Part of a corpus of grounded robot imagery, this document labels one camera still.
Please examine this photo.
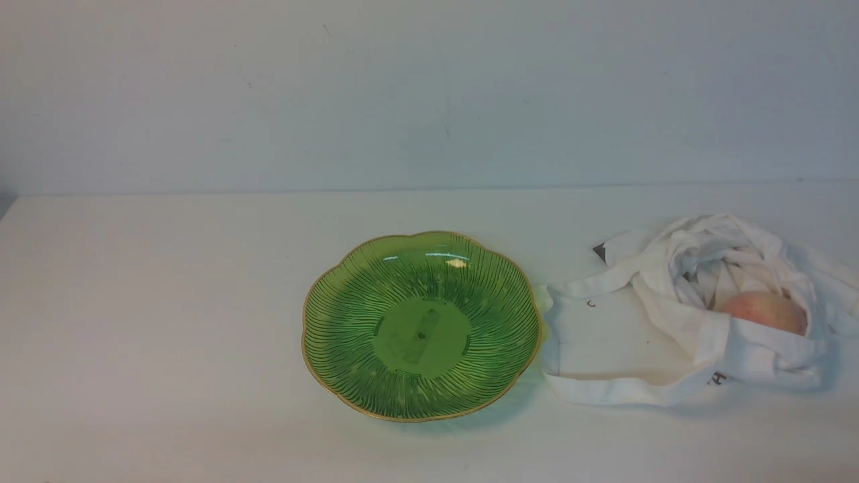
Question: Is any white cloth tote bag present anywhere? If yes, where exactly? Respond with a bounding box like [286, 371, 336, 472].
[534, 214, 857, 407]

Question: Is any pink peach fruit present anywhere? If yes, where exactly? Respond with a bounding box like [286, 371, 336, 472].
[718, 291, 808, 336]

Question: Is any green ribbed glass plate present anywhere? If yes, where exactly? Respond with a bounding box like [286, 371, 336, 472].
[303, 231, 547, 423]

